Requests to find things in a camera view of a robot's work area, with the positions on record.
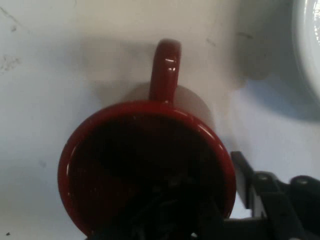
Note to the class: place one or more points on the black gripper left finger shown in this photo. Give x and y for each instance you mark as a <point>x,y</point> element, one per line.
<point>175,215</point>

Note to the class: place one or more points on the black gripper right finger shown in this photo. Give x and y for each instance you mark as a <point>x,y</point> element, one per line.
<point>295,207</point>

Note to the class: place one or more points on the red enamel mug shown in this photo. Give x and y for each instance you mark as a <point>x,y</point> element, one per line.
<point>163,82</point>

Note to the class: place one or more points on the white ceramic bowl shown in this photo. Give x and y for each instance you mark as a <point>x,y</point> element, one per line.
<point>312,37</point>

